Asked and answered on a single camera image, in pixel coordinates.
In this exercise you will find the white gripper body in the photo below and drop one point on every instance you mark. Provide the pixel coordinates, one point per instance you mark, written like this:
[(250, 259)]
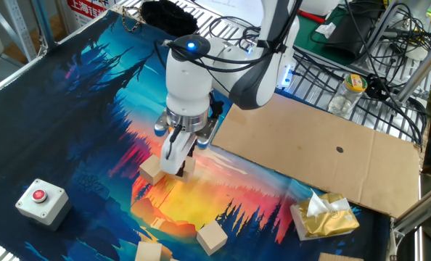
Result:
[(170, 161)]

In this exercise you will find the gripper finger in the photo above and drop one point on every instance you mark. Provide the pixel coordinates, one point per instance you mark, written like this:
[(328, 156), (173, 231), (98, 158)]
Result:
[(181, 169)]

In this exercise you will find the metal wrist mounting plate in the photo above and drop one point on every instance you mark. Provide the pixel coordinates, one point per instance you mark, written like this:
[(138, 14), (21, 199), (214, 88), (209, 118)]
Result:
[(208, 134)]

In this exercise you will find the grey box with red button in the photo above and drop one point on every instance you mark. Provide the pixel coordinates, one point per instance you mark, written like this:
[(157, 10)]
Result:
[(43, 203)]

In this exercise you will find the colourful forest print mat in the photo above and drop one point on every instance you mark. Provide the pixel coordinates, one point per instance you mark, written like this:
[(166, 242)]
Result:
[(37, 127)]

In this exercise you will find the black fuzzy bag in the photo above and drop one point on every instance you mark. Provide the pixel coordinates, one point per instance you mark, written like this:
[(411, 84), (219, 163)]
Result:
[(164, 16)]

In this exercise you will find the flat brown cardboard sheet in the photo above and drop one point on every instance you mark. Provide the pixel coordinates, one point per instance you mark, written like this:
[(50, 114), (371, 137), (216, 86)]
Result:
[(328, 152)]

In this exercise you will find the gold tissue pack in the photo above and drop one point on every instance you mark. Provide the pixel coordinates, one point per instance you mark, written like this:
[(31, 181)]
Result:
[(324, 221)]

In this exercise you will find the red white printed sign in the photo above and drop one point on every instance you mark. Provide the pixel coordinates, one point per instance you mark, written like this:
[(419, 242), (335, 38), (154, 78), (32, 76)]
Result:
[(86, 9)]

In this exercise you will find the glass jar yellow lid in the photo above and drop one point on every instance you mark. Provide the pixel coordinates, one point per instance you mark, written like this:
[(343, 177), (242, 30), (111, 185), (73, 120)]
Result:
[(346, 96)]

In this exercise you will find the open cardboard box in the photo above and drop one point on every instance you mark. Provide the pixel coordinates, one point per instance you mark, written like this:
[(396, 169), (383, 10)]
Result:
[(340, 257)]

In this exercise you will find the green cutting mat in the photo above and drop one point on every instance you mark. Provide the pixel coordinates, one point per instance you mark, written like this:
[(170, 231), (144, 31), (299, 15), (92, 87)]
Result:
[(310, 40)]

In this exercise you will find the perforated grey shelf upright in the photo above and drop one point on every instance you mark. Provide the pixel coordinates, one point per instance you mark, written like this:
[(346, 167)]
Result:
[(19, 29)]

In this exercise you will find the white paper scrap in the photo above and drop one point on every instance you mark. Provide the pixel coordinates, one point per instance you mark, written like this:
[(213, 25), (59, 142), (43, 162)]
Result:
[(326, 30)]

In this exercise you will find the red pen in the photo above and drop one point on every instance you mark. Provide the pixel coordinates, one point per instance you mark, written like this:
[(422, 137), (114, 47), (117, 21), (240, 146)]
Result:
[(311, 16)]

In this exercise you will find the slanted aluminium profile bar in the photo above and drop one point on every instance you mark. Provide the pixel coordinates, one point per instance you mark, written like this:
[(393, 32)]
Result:
[(422, 70), (418, 212)]

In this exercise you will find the grey steel post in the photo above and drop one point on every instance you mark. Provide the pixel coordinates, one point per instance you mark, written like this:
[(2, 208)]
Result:
[(43, 21)]

